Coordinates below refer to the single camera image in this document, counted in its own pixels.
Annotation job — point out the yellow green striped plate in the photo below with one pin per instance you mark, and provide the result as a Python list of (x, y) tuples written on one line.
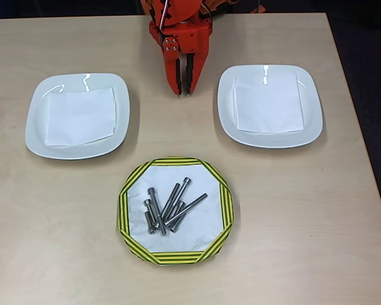
[(177, 258)]

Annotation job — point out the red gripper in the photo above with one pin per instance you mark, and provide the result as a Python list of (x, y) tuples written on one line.
[(193, 42)]

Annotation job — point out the white paper napkin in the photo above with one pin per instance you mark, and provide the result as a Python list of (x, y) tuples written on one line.
[(269, 101), (82, 117)]

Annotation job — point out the white square ceramic plate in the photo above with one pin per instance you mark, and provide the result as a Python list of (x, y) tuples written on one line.
[(311, 127), (34, 127)]

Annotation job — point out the small orange printed part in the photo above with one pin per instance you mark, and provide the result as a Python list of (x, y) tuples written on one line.
[(258, 10)]

